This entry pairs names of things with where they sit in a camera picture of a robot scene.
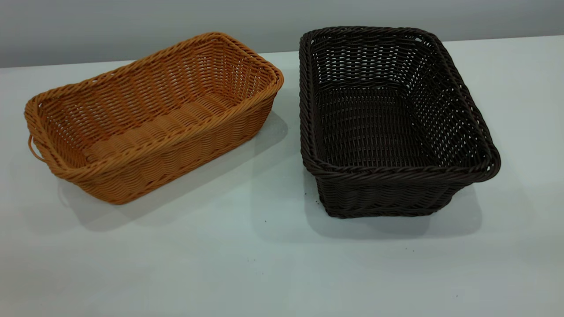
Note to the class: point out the dark brown wicker basket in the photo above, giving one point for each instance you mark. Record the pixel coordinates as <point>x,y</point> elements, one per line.
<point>374,127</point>

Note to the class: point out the light brown wicker basket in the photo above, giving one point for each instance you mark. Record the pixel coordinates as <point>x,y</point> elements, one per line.
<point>145,132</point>

